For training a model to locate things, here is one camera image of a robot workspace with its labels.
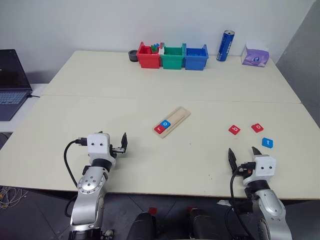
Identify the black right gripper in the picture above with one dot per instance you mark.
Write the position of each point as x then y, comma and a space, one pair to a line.
246, 172

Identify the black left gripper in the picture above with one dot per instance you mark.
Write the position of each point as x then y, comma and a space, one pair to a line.
117, 150

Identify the red letter tile b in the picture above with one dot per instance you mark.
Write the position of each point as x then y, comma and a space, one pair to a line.
234, 129

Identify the red letter tile o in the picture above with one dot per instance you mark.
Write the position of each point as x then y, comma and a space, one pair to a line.
257, 127

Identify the blue letter tile t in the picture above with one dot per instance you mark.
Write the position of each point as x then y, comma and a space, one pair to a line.
267, 142

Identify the wooden letter tray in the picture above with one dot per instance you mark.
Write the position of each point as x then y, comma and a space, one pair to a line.
178, 116

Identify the clear plastic scrap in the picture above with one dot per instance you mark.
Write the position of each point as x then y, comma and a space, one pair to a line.
223, 202

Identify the red floor marker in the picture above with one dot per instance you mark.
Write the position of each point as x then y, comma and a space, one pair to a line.
190, 208
153, 210

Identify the dark rounded shape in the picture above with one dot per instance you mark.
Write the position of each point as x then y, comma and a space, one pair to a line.
205, 225
141, 227

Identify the dark round cup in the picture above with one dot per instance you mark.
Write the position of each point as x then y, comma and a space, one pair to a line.
133, 56

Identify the red plastic bin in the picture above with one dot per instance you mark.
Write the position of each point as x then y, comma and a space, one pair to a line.
149, 61

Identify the green plastic bin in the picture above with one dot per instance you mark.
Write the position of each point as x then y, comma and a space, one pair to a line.
171, 62

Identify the green toy brick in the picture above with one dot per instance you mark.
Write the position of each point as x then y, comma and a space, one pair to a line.
154, 49

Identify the purple tissue pack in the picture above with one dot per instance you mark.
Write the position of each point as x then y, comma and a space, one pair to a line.
255, 58

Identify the blue toy brick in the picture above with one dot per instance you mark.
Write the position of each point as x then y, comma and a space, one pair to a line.
156, 45

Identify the blue plastic bin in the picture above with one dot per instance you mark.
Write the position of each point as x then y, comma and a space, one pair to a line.
195, 63

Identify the blue drink can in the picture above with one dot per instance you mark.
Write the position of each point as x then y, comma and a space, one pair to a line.
225, 47

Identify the dark laptop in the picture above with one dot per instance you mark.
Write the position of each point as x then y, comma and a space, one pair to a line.
12, 72

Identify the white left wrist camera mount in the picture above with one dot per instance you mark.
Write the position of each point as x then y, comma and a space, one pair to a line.
98, 147

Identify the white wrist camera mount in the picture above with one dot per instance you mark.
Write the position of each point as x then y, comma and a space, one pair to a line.
263, 168
98, 147

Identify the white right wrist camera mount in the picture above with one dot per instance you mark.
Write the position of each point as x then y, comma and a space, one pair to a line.
263, 168

